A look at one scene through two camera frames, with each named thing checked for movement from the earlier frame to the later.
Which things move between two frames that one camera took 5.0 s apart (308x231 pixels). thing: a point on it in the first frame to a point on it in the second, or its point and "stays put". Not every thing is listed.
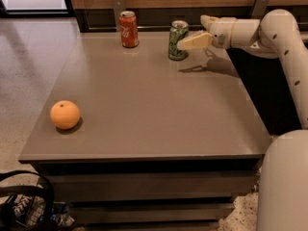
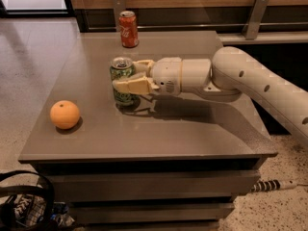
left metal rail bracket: x=119 y=4 stays put
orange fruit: x=64 y=115 stays put
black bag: x=32 y=207 stays put
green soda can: x=178 y=30 to x=123 y=66
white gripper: x=223 y=30 to x=166 y=74
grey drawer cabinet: x=134 y=141 stays put
